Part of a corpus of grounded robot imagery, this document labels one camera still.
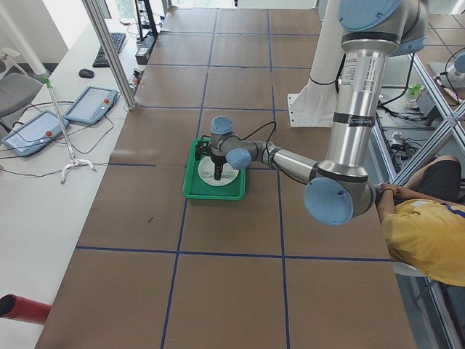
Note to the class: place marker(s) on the red cylinder tube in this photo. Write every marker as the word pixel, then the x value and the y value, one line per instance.
pixel 18 308

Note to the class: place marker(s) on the grey office chair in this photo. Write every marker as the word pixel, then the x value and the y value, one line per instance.
pixel 17 89

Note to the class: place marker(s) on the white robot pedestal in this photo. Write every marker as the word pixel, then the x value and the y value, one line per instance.
pixel 315 104

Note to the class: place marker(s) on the blue teach pendant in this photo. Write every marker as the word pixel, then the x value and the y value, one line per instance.
pixel 34 135
pixel 91 105

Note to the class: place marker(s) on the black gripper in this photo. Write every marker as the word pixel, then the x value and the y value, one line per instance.
pixel 217 161

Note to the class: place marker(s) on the white round plate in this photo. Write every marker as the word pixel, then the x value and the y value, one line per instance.
pixel 206 171

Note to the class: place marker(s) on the green plastic tray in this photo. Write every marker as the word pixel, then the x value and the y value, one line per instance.
pixel 195 188

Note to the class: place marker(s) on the white grabber stick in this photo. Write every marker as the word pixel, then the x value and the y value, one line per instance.
pixel 74 161

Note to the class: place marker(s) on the black computer mouse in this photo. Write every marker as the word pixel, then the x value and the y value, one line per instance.
pixel 86 73

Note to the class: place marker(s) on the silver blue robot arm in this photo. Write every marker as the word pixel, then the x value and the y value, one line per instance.
pixel 457 65
pixel 337 189

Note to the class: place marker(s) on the blue teach pendant near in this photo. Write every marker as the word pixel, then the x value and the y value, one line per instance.
pixel 34 135

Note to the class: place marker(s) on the person in yellow shirt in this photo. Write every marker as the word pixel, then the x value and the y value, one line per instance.
pixel 423 220

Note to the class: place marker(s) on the blue teach pendant far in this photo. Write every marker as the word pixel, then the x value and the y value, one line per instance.
pixel 91 105

